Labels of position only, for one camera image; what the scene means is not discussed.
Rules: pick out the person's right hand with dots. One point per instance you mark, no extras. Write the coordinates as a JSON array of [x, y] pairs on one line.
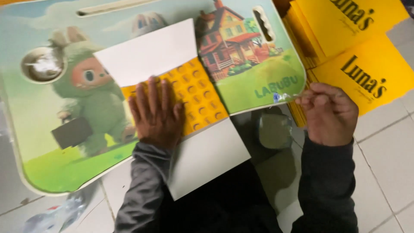
[[333, 116]]

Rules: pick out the person's right fingers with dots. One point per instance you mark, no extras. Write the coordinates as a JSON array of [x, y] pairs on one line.
[[312, 97]]

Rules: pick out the person's black trousers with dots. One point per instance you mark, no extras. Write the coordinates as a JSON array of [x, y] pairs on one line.
[[220, 204]]

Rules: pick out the clear tape strip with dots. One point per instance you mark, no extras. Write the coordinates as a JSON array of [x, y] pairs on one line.
[[283, 96]]

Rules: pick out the person's left hand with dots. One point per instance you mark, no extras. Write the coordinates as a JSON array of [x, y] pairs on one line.
[[157, 123]]

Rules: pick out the yellow white cardboard box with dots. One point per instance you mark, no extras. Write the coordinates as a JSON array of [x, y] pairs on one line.
[[200, 97]]

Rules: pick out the clear plastic bag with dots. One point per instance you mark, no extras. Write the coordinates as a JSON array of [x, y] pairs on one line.
[[61, 213]]

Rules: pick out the cartoon print lap table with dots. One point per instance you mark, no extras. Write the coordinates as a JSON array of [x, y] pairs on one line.
[[48, 136]]

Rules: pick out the stack of yellow printed cartons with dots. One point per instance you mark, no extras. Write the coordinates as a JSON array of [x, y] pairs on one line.
[[365, 77], [326, 29]]

